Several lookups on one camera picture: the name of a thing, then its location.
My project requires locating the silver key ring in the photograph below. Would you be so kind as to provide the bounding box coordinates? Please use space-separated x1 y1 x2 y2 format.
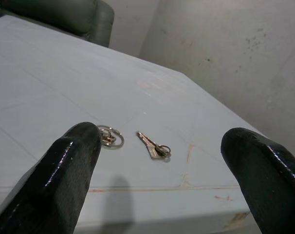
96 124 125 148

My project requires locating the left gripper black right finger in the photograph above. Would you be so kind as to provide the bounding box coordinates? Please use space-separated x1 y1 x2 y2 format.
220 126 295 234

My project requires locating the white folding table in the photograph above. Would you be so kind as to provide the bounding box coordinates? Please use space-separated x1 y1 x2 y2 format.
0 14 265 234

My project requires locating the silver key with small ring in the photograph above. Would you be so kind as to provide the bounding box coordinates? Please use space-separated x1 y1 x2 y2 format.
135 131 172 162

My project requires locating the dark green leather sofa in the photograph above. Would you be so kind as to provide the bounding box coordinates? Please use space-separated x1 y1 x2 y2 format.
0 0 115 48

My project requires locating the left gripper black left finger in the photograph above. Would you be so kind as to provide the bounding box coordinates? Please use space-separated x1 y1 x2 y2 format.
0 121 102 234

